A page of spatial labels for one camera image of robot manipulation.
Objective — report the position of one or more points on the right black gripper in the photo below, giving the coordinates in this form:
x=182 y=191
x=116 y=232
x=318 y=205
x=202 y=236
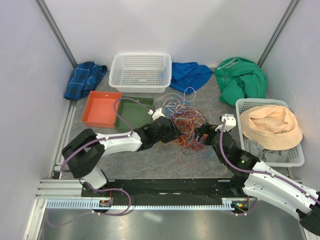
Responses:
x=205 y=128

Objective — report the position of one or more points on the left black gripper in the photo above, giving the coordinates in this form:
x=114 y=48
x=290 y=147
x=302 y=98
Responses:
x=173 y=133

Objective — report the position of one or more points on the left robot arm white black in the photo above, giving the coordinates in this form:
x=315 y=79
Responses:
x=83 y=153

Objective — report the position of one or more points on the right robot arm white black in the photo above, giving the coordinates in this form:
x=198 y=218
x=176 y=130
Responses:
x=262 y=182

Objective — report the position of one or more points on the green plastic tray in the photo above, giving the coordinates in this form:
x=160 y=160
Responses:
x=133 y=113

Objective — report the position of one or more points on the bright blue cloth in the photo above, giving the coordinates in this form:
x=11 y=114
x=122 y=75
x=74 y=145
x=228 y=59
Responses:
x=189 y=77

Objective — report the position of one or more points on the green garment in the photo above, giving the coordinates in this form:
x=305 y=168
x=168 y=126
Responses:
x=240 y=78

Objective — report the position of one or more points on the white perforated basket rear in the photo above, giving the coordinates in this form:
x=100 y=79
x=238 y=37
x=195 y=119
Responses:
x=141 y=72

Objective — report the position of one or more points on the white perforated basket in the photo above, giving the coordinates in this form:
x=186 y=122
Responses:
x=296 y=156
x=141 y=72

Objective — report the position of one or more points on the grey cloth in basket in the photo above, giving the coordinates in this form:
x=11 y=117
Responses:
x=269 y=156

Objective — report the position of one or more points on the orange plastic tray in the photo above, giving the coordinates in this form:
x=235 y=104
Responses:
x=99 y=110

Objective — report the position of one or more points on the white perforated basket right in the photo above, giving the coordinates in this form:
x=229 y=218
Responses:
x=296 y=156

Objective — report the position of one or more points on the peach bucket hat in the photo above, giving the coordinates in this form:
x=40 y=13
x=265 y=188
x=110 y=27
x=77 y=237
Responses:
x=274 y=127

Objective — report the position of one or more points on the blue plaid cloth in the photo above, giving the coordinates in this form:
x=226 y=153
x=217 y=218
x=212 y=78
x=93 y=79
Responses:
x=85 y=78

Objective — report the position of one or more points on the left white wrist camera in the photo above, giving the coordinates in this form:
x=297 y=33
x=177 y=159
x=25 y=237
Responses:
x=156 y=114

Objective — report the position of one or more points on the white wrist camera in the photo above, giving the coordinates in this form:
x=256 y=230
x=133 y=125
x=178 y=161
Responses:
x=156 y=114
x=228 y=123

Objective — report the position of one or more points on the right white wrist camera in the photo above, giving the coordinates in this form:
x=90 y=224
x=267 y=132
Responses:
x=228 y=123

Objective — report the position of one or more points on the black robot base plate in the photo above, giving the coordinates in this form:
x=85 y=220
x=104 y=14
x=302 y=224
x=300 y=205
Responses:
x=170 y=191

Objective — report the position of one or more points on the slotted cable duct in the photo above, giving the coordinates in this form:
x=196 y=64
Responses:
x=90 y=204

